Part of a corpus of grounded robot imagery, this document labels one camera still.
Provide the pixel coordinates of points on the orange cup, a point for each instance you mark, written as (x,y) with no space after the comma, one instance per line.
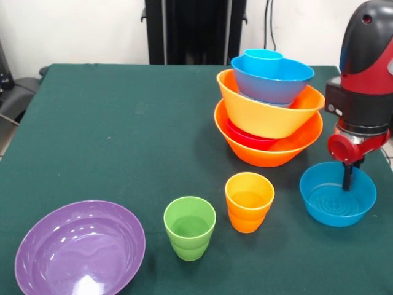
(248,215)

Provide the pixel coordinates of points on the black pedestal foot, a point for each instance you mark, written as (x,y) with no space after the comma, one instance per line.
(18,92)

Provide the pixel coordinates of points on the dark green tablecloth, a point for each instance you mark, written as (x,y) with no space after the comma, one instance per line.
(122,123)

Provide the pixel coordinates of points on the blue cup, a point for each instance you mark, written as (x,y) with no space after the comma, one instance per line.
(262,54)

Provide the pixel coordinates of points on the large purple bowl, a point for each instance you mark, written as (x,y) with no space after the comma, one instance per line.
(80,249)

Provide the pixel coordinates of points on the small magenta bowl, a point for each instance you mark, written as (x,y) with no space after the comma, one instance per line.
(245,136)

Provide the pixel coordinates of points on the green cup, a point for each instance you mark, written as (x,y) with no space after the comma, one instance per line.
(189,242)

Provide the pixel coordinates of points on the small cyan bowl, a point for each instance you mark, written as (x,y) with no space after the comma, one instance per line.
(279,104)

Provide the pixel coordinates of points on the blue ribbed-bottom bowl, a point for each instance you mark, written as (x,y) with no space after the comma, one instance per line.
(337,215)

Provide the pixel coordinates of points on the large blue bowl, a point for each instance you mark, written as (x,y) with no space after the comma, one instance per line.
(270,89)

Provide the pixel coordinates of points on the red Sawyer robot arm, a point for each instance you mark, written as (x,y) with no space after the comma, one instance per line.
(365,61)

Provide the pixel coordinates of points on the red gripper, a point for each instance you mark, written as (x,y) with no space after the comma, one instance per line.
(342,149)

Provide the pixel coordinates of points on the large orange bowl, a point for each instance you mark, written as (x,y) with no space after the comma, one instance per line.
(261,120)
(264,158)

